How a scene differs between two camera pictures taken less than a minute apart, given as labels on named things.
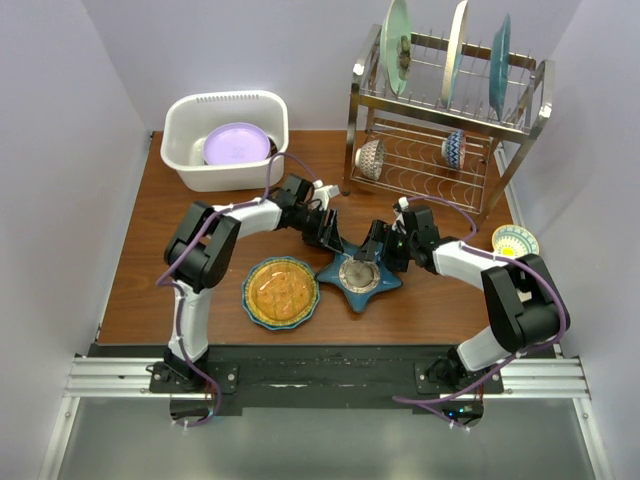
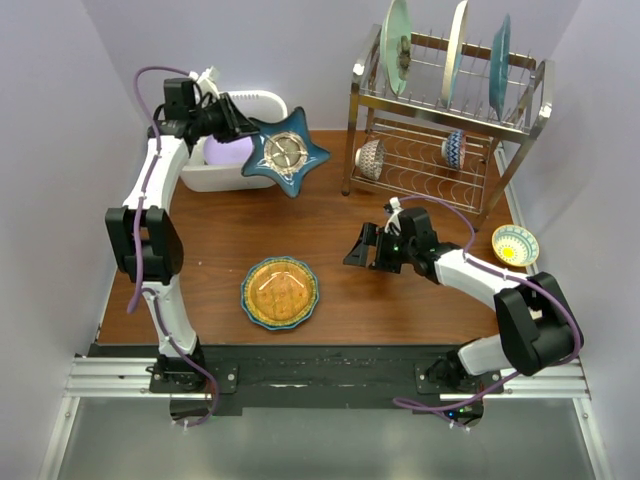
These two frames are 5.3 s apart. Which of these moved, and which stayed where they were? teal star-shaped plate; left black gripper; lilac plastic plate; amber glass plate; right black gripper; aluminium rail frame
Moved: teal star-shaped plate; left black gripper
Stayed: lilac plastic plate; right black gripper; amber glass plate; aluminium rail frame
